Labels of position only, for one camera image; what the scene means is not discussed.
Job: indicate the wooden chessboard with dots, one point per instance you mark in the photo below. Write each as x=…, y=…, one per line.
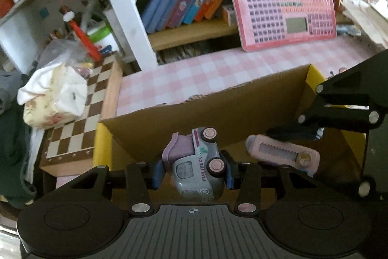
x=81, y=122

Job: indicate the clear plastic bag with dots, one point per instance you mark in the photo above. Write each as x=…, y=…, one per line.
x=60, y=52

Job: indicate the grey purple toy truck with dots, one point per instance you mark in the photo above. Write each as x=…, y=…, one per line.
x=194, y=169

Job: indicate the pile of dark clothes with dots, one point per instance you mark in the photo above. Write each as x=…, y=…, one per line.
x=12, y=140

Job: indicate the floral tissue pack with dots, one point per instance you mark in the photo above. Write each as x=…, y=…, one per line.
x=51, y=98

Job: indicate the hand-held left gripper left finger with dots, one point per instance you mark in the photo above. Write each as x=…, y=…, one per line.
x=159, y=175

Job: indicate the pink keyboard learning toy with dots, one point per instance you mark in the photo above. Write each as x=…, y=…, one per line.
x=279, y=1

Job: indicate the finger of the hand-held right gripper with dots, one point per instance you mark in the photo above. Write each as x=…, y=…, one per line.
x=348, y=89

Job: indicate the yellow cardboard box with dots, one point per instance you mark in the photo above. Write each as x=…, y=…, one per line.
x=212, y=113

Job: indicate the flat stack of books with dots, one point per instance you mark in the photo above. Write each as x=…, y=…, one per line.
x=185, y=52

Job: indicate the white cup with green band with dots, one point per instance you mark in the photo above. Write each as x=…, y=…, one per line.
x=103, y=39

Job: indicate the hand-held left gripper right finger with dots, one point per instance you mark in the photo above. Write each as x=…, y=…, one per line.
x=229, y=177

